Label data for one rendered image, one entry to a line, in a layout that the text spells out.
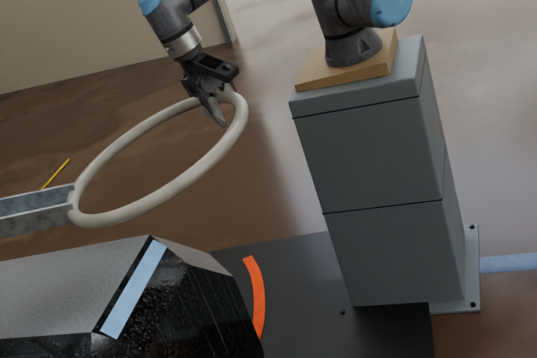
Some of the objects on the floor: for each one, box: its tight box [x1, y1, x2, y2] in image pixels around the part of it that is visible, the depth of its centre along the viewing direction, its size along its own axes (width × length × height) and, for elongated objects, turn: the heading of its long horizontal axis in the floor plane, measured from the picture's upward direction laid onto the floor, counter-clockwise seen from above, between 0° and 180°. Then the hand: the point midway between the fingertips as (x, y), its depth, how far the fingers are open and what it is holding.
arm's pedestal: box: [288, 34, 480, 315], centre depth 232 cm, size 50×50×85 cm
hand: (232, 116), depth 167 cm, fingers closed on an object, 5 cm apart
